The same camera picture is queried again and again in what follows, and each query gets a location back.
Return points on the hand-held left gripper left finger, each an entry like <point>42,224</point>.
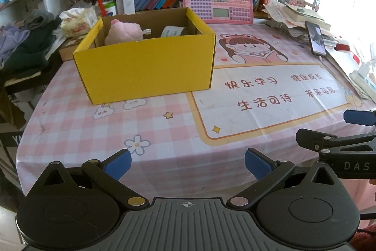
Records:
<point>119,164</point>

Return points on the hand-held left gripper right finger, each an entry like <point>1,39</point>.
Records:
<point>258,164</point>

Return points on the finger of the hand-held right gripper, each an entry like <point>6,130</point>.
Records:
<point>332,142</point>
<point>361,117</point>

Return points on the yellow cardboard box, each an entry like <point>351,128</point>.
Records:
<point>147,68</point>

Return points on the pink plush toy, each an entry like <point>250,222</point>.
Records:
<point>123,32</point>

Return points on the clear tape roll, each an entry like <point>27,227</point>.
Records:
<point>171,32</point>

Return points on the white power strip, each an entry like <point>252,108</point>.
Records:
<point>364,70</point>

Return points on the pink checked printed tablecloth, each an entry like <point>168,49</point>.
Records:
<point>88,127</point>

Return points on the loose white paper sheets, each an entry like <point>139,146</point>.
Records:
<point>340,62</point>

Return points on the red fleece clothing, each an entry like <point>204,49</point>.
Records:
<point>364,240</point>

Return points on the black smartphone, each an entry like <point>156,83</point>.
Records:
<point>315,39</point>

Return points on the stack of books and papers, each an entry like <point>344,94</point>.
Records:
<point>293,15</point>

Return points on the tissue pack in plastic bag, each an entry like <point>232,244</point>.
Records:
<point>77,21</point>

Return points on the pile of clothes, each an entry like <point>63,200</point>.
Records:
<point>29,45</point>

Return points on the green white pen holder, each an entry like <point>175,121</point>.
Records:
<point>110,8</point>

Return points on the red and white pen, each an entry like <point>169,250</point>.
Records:
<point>101,4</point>

